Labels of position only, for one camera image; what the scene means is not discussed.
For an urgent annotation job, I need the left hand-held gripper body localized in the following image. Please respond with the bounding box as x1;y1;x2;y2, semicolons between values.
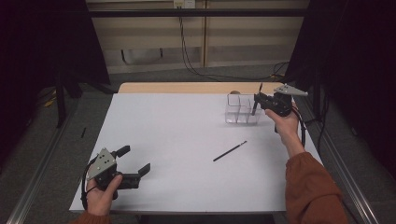
86;147;142;200

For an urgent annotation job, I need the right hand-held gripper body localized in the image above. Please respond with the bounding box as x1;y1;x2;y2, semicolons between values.
261;83;309;119

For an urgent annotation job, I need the black makeup brush silver ferrule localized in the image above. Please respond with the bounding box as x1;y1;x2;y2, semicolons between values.
251;82;264;117

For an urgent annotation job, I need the clear acrylic organizer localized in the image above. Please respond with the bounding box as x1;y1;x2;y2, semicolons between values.
224;92;264;125

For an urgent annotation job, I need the thin black makeup brush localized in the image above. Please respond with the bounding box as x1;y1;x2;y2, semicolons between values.
212;140;248;162

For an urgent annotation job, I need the person's right hand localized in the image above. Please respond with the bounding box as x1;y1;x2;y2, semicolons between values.
264;102;306;159

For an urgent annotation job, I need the person's left hand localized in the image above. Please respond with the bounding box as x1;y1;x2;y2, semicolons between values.
85;175;124;217

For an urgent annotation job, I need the white table mat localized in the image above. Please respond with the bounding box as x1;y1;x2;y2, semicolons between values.
68;92;323;215

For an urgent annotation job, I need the wooden table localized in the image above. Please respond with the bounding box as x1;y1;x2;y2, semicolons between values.
117;81;289;95

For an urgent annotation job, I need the black metal stand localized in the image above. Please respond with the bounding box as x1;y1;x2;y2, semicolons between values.
54;69;116;129

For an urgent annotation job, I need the black curtain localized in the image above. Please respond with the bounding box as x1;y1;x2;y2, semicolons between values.
0;0;110;166
284;0;396;180

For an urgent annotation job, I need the left hand-held gripper cable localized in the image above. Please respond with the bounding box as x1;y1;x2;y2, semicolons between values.
79;156;100;211

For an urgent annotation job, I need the hand-held gripper cable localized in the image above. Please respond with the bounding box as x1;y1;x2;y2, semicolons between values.
290;106;308;149
79;156;100;211

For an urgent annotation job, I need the right hand-held gripper cable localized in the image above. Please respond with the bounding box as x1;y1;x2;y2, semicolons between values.
290;106;308;149

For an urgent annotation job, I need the black floor cable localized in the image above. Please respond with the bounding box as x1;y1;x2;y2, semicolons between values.
303;92;332;157

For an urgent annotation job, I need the aluminium floor rail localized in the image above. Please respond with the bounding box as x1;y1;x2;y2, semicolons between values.
297;94;380;224
5;102;80;224

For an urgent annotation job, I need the yellow cable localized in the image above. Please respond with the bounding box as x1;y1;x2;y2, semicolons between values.
43;90;59;108

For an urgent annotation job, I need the black horizontal frame bar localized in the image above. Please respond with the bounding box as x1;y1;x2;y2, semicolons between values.
88;8;309;18

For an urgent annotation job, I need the black wall cable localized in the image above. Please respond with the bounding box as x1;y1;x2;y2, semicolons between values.
177;5;290;82

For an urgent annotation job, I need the white wall outlet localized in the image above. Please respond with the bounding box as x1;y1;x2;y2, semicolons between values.
173;0;196;9

